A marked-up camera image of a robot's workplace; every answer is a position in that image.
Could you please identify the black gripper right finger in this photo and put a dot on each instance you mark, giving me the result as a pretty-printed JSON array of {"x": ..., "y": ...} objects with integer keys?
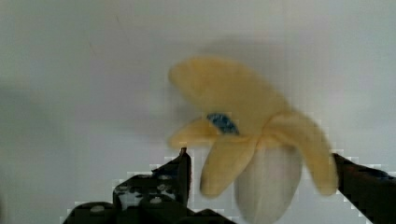
[{"x": 371, "y": 191}]

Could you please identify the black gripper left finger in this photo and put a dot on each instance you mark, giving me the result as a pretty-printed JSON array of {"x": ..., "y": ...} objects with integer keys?
[{"x": 160, "y": 197}]

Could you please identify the yellow plush peeled banana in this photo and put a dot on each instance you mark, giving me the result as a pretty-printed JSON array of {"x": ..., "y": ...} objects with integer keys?
[{"x": 259, "y": 143}]

